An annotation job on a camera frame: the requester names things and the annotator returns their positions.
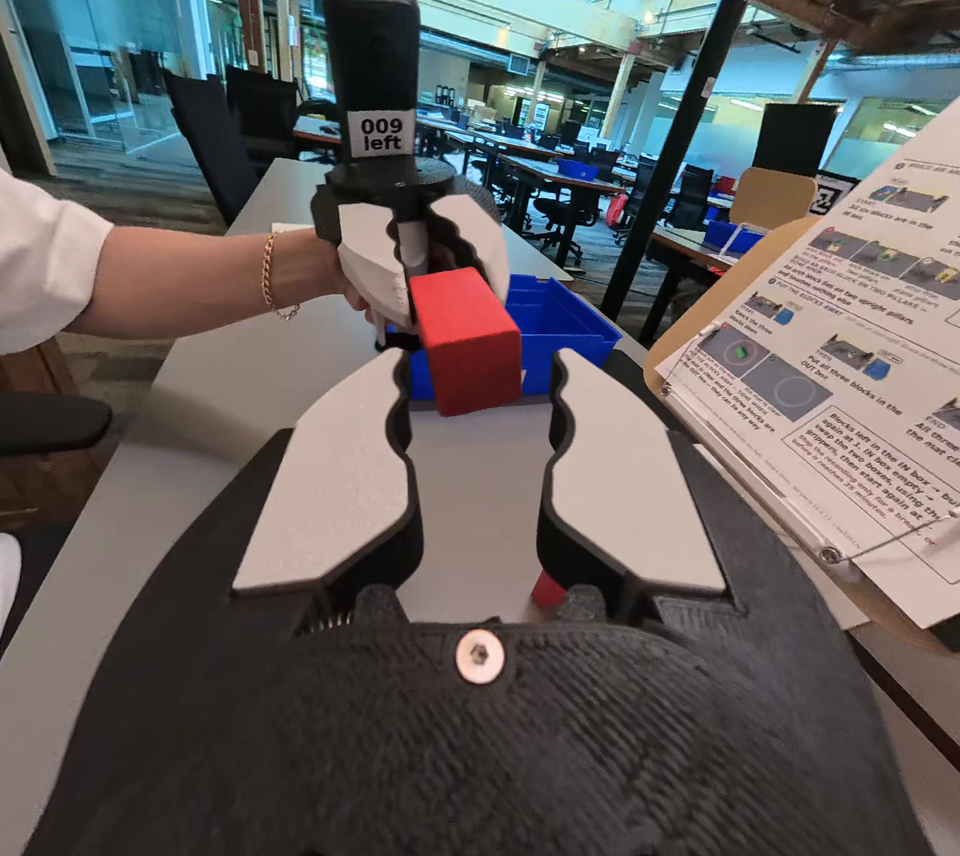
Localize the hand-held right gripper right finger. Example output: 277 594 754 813
536 348 727 602

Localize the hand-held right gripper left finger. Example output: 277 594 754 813
232 348 425 598

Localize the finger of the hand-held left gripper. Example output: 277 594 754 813
337 204 414 327
427 195 511 298

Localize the blue plastic bin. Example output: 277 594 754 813
408 273 624 401

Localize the red arch block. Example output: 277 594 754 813
409 267 524 418

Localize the person's left forearm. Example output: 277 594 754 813
71 226 301 340

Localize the person's left hand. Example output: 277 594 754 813
300 230 387 326

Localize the wooden instruction board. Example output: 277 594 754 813
645 95 960 647

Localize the black office chair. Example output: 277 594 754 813
660 162 717 231

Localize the printed instruction sheet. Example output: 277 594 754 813
656 95 960 628

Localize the background blue bin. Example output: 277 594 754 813
705 220 766 253

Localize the black pole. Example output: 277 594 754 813
600 0 796 321

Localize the background wooden board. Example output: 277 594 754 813
729 168 819 227

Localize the black chair armrest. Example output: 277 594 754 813
0 391 114 456

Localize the person's white shirt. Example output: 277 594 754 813
0 170 114 355

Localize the gold chain bracelet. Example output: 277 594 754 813
261 231 301 322

